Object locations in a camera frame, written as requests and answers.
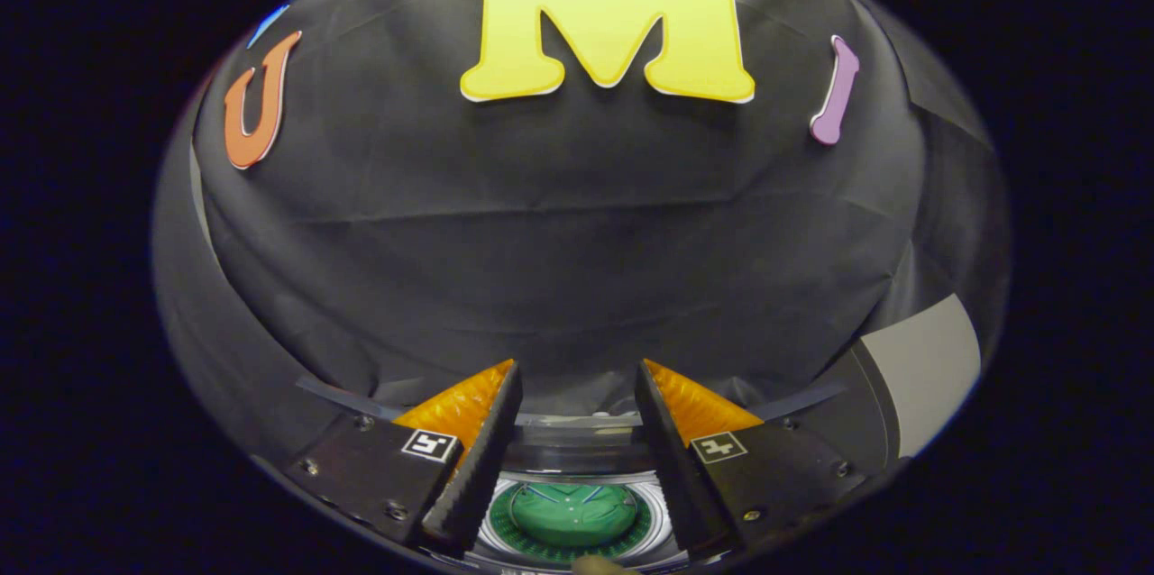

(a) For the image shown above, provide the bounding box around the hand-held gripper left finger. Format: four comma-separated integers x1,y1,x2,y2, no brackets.
288,359,524,558

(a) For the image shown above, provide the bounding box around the dark washing machine lid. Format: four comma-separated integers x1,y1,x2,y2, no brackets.
296,377,848,574

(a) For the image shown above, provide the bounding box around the beige cabinet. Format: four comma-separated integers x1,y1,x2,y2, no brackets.
811,294,984,468

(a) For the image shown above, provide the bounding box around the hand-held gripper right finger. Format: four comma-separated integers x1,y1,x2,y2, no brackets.
634,359,868,558

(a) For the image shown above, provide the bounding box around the grey washing machine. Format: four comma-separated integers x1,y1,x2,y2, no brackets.
473,471,677,571

